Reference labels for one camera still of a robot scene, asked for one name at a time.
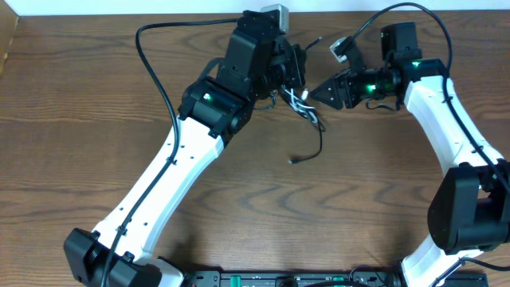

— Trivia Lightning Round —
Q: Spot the black USB cable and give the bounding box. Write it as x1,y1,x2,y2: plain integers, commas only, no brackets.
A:
270,36,328,165

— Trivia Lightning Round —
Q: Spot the white USB cable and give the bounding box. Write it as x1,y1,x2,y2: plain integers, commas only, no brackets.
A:
284,87,320,124

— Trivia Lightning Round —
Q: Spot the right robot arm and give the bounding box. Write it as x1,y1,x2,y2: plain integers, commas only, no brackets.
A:
311,22,509,286

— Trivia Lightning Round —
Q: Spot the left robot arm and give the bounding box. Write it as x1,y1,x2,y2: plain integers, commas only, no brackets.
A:
64,4,306,287

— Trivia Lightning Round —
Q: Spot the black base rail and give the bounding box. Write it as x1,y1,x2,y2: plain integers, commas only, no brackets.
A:
175,267,489,287

